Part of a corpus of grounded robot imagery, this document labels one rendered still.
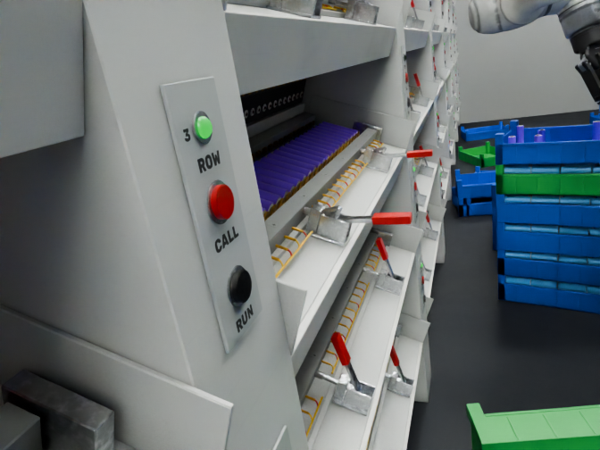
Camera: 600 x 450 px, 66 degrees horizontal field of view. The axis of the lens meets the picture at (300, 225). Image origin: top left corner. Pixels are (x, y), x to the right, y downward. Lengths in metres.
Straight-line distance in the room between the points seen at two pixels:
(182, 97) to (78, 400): 0.14
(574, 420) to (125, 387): 0.67
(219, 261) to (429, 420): 0.89
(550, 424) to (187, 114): 0.69
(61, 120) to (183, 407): 0.12
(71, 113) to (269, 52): 0.17
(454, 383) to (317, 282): 0.81
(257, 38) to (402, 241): 0.67
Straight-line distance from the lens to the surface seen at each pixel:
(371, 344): 0.64
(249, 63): 0.29
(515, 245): 1.39
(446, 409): 1.10
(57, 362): 0.25
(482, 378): 1.18
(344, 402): 0.55
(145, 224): 0.18
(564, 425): 0.79
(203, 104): 0.21
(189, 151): 0.20
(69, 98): 0.17
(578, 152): 1.29
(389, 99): 0.85
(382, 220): 0.43
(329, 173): 0.55
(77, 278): 0.21
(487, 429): 0.77
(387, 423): 0.82
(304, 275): 0.38
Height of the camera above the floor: 0.73
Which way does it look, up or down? 19 degrees down
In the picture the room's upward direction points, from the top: 10 degrees counter-clockwise
